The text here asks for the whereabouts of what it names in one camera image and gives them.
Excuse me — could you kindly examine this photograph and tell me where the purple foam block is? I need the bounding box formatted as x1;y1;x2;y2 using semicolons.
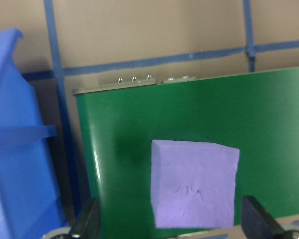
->
150;139;240;229

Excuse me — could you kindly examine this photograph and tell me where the blue plastic bin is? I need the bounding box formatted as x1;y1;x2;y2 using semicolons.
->
0;27;67;239

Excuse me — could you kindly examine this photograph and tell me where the green conveyor belt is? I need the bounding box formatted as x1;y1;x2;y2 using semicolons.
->
72;66;299;239

